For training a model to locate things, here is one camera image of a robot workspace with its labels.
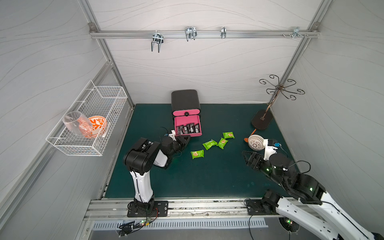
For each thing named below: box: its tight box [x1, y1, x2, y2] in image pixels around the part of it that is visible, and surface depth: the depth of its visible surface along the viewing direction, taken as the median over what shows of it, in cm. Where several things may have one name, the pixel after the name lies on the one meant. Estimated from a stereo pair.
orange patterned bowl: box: [85, 116, 108, 139], surface depth 68 cm
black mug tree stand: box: [251, 74, 305, 130], surface depth 95 cm
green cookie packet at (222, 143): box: [216, 137, 229, 150], surface depth 100 cm
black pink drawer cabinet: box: [171, 89, 202, 137], surface depth 100 cm
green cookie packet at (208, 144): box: [202, 139, 218, 151], surface depth 98 cm
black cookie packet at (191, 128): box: [189, 124, 194, 133], surface depth 97 cm
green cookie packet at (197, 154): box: [190, 149, 205, 160], surface depth 94 cm
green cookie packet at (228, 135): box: [222, 131, 235, 139], surface depth 103 cm
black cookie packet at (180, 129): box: [178, 126, 183, 135], surface depth 97 cm
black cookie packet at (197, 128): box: [194, 123, 200, 133], surface depth 98 cm
